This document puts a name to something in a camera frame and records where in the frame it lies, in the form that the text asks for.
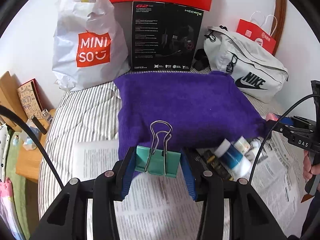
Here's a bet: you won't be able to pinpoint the black gold Grand Reserve lighter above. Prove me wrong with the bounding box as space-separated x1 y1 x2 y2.
203 150 234 181

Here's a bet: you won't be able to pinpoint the teal binder clip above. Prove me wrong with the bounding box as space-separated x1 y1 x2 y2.
135 120 181 178

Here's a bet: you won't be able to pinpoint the blue white bottle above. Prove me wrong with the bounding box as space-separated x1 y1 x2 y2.
214 139 252 177

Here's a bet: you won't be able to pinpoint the small white labelled bottle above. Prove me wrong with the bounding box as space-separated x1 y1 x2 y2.
233 136 251 155

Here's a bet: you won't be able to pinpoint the black slim tube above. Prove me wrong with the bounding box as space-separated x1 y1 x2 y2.
190 148 213 177

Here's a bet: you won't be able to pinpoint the pink blue vaseline tin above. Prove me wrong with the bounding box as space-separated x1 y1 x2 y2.
266 113 293 126

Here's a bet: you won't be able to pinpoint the small round white plug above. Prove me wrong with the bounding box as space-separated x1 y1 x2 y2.
250 138 261 155

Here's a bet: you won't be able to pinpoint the right hand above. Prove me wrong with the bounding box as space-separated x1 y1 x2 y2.
303 151 320 181

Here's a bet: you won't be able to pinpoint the newspaper sheet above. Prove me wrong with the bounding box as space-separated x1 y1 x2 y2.
72 119 308 240

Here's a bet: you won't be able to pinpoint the purple towel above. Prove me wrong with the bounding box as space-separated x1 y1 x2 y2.
113 70 267 178

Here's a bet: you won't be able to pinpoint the white Nike waist bag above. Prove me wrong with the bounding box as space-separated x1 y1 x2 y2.
203 26 289 103

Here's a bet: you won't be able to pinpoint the wooden side table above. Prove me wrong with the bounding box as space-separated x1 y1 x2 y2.
0 71 57 183

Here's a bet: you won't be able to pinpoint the patterned notebook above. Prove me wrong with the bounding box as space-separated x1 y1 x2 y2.
17 79 43 120

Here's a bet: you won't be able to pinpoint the black headset box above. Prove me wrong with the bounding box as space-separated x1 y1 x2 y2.
131 1 204 72

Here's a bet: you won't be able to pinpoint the white Miniso plastic bag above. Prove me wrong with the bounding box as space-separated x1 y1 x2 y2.
52 0 130 92

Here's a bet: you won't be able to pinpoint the brown wooden bed frame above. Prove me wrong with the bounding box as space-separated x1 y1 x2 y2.
272 0 287 55

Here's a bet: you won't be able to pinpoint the red paper bag white handles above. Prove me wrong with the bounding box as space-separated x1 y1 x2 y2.
236 11 278 54

